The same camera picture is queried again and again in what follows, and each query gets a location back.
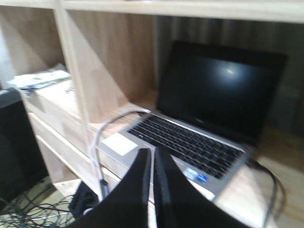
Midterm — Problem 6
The black laptop power cable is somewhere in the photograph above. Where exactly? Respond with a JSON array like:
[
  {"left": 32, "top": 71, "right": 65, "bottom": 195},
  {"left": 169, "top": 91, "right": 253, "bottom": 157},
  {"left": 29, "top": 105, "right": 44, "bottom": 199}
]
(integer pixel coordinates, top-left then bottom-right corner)
[{"left": 247, "top": 159, "right": 286, "bottom": 228}]

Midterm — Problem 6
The white paper label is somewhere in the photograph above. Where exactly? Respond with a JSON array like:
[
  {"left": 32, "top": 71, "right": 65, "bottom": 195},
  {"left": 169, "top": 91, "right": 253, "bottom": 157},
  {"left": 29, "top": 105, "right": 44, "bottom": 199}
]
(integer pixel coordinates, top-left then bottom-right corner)
[{"left": 102, "top": 133, "right": 138, "bottom": 156}]

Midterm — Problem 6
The black computer tower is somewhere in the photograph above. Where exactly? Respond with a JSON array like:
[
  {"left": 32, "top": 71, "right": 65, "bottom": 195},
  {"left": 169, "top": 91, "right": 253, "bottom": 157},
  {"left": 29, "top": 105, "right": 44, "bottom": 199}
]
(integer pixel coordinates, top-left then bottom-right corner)
[{"left": 0, "top": 88, "right": 48, "bottom": 201}]

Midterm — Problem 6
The black usb cable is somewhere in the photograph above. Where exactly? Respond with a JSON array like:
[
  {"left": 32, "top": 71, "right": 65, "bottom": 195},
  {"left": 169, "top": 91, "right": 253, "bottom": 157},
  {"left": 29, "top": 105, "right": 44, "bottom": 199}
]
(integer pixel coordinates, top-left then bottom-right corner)
[{"left": 94, "top": 111, "right": 148, "bottom": 190}]

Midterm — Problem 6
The white charging cable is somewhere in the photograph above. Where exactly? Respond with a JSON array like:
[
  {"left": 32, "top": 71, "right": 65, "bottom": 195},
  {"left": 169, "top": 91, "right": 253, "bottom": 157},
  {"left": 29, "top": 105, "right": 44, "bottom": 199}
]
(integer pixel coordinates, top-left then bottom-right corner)
[{"left": 88, "top": 108, "right": 152, "bottom": 198}]

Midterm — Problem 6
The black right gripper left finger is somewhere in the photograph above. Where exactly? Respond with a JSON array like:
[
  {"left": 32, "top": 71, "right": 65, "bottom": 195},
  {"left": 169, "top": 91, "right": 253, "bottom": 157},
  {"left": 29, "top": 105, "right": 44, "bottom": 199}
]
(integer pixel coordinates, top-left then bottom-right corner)
[{"left": 68, "top": 148, "right": 152, "bottom": 228}]

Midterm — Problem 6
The stack of paper booklets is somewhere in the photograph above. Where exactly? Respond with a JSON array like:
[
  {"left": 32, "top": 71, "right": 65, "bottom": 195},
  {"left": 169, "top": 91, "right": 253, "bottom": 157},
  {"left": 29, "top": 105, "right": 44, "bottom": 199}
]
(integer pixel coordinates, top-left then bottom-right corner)
[{"left": 7, "top": 63, "right": 71, "bottom": 96}]

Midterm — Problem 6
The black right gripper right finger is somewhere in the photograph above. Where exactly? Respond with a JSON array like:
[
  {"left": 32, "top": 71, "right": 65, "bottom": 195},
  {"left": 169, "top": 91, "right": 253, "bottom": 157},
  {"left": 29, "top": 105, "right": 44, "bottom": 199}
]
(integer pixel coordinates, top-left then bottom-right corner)
[{"left": 153, "top": 146, "right": 247, "bottom": 228}]

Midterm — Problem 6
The black floor cable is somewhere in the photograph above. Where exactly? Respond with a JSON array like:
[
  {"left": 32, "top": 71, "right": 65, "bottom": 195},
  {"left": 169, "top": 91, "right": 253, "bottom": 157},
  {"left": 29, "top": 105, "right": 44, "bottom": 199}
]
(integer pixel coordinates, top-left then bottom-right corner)
[{"left": 0, "top": 182, "right": 79, "bottom": 228}]

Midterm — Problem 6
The black bag on shelf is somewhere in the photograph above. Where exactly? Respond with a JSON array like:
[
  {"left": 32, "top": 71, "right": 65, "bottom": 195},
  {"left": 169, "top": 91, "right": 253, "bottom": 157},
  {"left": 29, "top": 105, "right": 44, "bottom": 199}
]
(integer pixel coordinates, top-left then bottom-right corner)
[{"left": 68, "top": 181, "right": 99, "bottom": 219}]

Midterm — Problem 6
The silver laptop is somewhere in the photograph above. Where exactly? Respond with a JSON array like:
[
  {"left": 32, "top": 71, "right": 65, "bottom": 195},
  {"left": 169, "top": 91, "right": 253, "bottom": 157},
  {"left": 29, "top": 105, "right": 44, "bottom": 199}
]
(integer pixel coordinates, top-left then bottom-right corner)
[{"left": 97, "top": 41, "right": 288, "bottom": 200}]

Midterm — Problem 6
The wooden shelf unit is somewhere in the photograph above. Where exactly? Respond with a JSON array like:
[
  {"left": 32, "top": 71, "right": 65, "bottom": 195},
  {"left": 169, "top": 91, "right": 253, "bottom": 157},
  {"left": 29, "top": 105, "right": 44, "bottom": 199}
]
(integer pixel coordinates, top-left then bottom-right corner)
[{"left": 0, "top": 0, "right": 304, "bottom": 228}]

